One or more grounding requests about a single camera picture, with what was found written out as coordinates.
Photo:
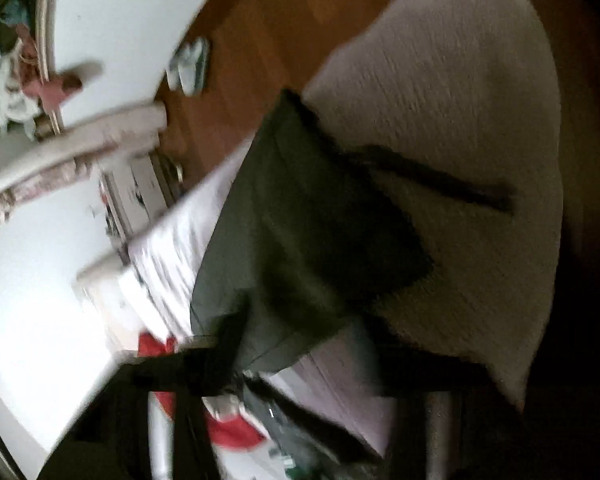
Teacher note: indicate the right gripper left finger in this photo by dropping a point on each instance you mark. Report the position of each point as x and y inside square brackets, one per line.
[110, 437]

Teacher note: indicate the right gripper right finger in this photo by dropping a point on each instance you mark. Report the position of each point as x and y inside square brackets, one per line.
[430, 429]

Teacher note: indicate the black leather jacket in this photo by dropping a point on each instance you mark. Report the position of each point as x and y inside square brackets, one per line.
[311, 246]

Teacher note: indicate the red duvet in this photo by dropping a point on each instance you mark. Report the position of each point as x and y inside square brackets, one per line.
[228, 422]

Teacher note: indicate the green striped garment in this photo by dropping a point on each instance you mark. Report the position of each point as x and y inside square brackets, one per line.
[303, 460]

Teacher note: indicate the white nightstand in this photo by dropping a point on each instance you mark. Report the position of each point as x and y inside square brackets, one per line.
[137, 193]

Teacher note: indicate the pink floral curtain left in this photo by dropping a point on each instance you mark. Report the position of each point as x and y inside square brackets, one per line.
[84, 152]

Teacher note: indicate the white fluffy garment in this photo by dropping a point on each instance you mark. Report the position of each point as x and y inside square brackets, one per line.
[15, 106]

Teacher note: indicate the dark red garment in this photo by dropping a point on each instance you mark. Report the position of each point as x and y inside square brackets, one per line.
[52, 93]

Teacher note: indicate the floral purple bed blanket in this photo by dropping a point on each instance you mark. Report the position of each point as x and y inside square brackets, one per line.
[465, 87]

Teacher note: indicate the grey slipper far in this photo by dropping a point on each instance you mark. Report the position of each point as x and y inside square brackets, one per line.
[180, 74]

